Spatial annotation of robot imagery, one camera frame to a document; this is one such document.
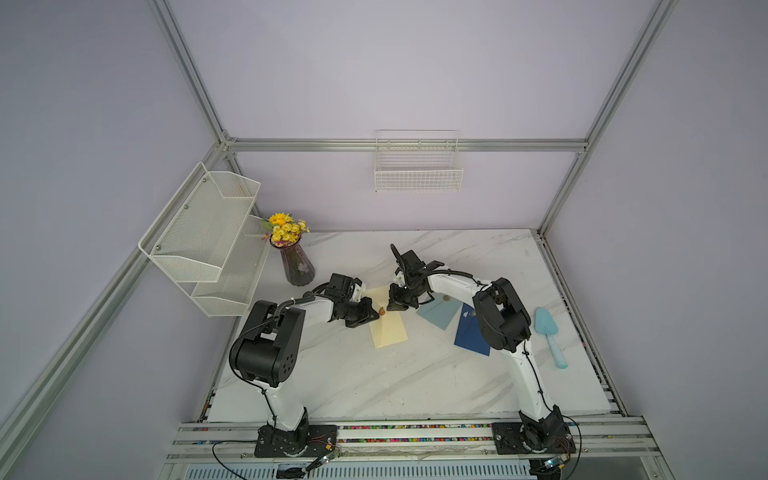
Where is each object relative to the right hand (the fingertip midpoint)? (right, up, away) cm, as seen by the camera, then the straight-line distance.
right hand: (390, 309), depth 98 cm
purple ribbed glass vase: (-31, +15, 0) cm, 34 cm away
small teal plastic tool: (+51, -4, -3) cm, 51 cm away
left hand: (-4, -2, -4) cm, 6 cm away
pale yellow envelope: (0, -5, -4) cm, 7 cm away
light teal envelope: (+18, -1, +1) cm, 18 cm away
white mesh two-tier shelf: (-52, +22, -14) cm, 58 cm away
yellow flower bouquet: (-31, +26, -12) cm, 42 cm away
